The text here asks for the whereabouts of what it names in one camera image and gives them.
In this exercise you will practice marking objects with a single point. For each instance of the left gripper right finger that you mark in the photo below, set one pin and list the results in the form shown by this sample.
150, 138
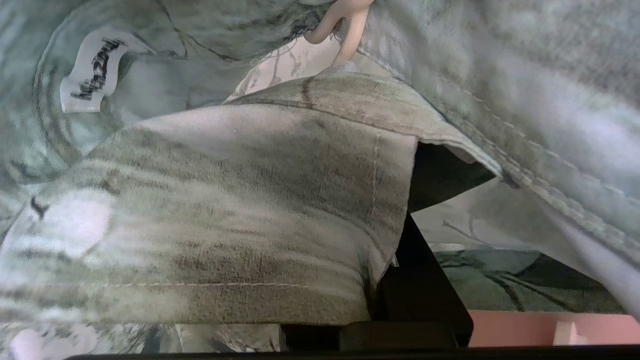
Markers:
420, 295

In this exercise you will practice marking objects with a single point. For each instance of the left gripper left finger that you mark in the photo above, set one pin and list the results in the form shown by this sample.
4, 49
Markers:
305, 336

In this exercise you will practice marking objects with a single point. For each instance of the green floral short-sleeve shirt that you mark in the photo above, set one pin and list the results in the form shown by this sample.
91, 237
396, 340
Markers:
225, 210

